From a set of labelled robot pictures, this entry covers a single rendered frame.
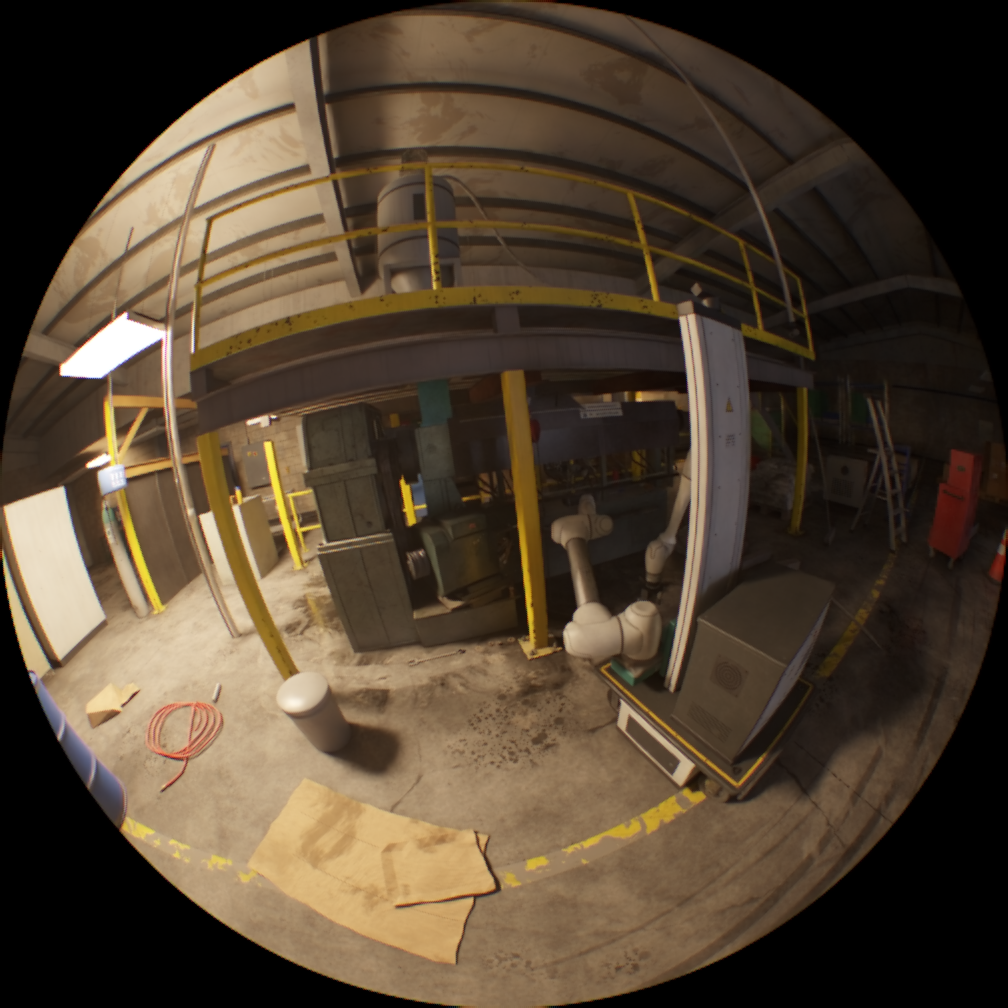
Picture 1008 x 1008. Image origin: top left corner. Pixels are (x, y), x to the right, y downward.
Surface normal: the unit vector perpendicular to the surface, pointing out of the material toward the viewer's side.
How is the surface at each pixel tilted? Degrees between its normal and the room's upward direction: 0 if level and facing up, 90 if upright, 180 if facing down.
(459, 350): 90
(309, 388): 90
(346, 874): 0
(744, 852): 0
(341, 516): 90
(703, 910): 0
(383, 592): 90
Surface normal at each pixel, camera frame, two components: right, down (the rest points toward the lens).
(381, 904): -0.16, -0.97
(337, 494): 0.26, 0.22
